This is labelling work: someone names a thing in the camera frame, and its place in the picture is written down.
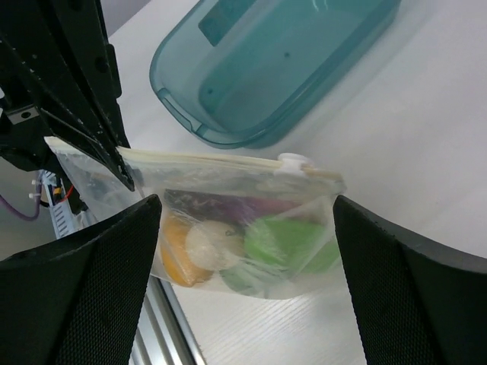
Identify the aluminium mounting rail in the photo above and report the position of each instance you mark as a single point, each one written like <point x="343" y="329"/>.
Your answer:
<point x="163" y="335"/>

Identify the white egg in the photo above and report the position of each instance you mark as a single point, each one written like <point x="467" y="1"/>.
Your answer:
<point x="214" y="245"/>

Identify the blue plastic tray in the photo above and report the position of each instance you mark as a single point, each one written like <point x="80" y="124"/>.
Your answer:
<point x="242" y="74"/>

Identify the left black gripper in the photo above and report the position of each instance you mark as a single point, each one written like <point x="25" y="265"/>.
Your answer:
<point x="59" y="74"/>

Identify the clear zip top bag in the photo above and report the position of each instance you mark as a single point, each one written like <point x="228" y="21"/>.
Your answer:
<point x="154" y="172"/>

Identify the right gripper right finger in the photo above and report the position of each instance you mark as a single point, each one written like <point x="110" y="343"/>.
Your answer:
<point x="416" y="301"/>

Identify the white slotted cable duct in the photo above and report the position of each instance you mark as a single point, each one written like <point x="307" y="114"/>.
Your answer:
<point x="68" y="212"/>

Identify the purple eggplant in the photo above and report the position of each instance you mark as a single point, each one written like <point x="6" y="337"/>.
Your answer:
<point x="230" y="209"/>

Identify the yellow orange fruit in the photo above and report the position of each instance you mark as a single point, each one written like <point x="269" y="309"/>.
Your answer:
<point x="179" y="268"/>

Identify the light green chayote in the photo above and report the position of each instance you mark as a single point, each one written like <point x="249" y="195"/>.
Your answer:
<point x="291" y="245"/>

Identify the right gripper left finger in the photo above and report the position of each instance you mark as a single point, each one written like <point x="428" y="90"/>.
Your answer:
<point x="77" y="300"/>

